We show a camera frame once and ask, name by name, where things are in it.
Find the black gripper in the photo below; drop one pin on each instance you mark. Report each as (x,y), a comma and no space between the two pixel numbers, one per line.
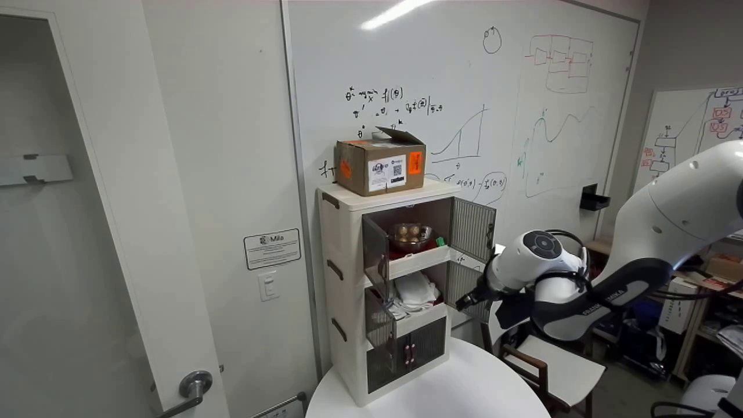
(478,294)

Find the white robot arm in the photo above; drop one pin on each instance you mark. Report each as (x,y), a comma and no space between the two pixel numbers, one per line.
(658,229)

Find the bottom shelf doors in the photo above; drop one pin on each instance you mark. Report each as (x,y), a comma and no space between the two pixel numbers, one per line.
(404,353)

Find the bowl in top shelf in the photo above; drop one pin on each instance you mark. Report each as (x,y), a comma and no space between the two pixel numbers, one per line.
(408,236)

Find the white plastic shelf cabinet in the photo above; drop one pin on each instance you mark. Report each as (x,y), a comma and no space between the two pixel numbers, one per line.
(357,257)

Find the white room door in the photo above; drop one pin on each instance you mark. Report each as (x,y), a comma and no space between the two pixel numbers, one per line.
(101,298)

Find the white folded towel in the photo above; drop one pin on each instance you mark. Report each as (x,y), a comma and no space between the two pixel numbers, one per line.
(413,294)

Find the white wooden chair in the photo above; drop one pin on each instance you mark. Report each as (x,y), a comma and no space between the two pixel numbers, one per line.
(559,380)

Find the black whiteboard eraser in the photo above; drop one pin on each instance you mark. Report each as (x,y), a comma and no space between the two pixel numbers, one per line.
(590,200)

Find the cardboard box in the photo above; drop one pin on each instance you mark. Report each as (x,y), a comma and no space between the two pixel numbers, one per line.
(382,165)

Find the standing whiteboard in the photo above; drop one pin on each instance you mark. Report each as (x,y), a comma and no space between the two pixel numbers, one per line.
(682,123)

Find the large wall whiteboard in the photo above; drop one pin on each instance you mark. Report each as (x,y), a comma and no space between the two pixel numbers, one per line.
(518,100)

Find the white light switch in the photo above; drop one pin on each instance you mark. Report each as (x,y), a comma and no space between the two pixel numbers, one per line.
(268,287)

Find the wall sign plate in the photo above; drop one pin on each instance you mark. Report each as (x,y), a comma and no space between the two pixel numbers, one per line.
(271,248)

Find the silver door handle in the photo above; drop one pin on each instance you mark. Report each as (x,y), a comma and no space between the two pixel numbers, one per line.
(190,394)

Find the grey wall mounted bracket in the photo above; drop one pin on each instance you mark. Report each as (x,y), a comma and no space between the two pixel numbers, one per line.
(35,167)

